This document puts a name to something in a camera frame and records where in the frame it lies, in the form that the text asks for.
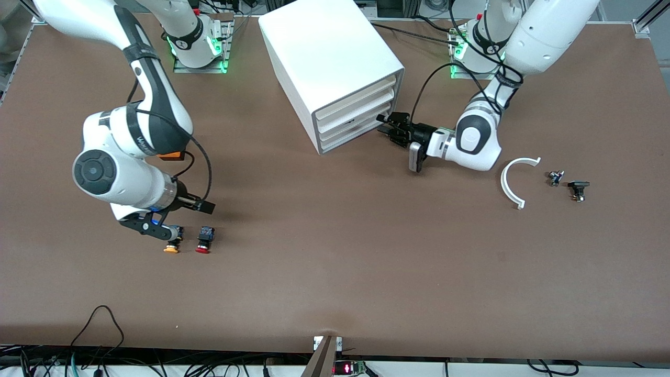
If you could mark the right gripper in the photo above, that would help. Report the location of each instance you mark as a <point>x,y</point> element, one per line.
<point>184,202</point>

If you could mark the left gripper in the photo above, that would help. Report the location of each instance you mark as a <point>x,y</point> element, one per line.
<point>422,135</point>

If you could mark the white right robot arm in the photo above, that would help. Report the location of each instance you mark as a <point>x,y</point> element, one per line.
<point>115,173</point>

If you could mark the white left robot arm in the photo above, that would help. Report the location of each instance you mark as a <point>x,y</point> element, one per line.
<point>544,31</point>

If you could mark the red push button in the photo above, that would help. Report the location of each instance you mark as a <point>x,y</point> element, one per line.
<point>205,236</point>

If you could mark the yellow push button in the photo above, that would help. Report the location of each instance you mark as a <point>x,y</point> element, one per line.
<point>171,249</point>

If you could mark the white drawer cabinet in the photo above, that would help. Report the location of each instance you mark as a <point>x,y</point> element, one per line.
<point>324,47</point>

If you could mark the orange box with hole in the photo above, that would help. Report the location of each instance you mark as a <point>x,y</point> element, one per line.
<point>170,155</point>

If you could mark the white curved plastic arc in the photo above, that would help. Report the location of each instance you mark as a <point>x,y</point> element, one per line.
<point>503,182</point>

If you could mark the circuit board with red display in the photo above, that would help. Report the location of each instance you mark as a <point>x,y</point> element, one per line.
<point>345,368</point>

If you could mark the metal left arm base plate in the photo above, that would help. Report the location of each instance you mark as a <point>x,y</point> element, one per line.
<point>458,76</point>

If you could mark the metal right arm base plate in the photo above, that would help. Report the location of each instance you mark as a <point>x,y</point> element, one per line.
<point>180,69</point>

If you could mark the small grey switch part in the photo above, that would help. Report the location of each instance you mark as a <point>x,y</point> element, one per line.
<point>555,178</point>

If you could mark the small black switch part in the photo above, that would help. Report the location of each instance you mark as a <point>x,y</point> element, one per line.
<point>578,185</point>

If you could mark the camera mount post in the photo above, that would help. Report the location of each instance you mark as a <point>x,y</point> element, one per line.
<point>322,361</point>

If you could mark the aluminium frame profile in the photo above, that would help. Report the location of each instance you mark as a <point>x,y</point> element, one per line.
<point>39,13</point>
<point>649,18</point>

